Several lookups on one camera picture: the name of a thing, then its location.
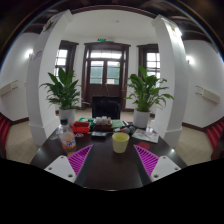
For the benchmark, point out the brown box of small items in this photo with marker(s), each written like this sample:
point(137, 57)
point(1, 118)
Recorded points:
point(103, 124)

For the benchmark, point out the white printed magazine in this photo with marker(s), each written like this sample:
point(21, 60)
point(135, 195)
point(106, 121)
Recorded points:
point(146, 135)

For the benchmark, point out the flat black device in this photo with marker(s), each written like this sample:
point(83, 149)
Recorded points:
point(98, 134)

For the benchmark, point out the potted plant in white pot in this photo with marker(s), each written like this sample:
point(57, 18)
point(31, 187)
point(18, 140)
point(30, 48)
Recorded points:
point(145, 93)
point(65, 93)

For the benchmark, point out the dark framed window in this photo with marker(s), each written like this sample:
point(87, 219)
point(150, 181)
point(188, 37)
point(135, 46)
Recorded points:
point(61, 58)
point(152, 60)

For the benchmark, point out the orange soda plastic bottle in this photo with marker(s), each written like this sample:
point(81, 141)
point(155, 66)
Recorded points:
point(68, 140)

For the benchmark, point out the flat round red coaster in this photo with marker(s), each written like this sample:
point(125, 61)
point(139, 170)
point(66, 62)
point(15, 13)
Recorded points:
point(144, 146)

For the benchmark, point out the black chair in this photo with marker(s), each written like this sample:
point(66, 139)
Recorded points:
point(106, 107)

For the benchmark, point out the green book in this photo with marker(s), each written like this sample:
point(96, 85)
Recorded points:
point(117, 124)

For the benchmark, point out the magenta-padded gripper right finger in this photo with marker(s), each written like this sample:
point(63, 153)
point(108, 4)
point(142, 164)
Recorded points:
point(165, 167)

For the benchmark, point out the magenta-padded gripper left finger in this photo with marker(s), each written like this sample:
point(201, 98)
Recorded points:
point(61, 166)

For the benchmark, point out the red plastic box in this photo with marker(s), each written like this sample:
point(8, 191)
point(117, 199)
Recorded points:
point(81, 127)

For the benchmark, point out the pale yellow cup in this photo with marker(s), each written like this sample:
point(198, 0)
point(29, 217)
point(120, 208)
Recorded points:
point(120, 143)

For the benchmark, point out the dark wooden double door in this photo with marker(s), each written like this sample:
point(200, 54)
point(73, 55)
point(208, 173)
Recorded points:
point(106, 88)

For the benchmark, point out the red carpeted staircase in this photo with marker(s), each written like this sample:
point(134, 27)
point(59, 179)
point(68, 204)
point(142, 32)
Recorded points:
point(216, 133)
point(4, 130)

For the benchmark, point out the green exit sign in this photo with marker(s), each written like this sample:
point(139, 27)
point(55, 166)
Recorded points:
point(101, 39)

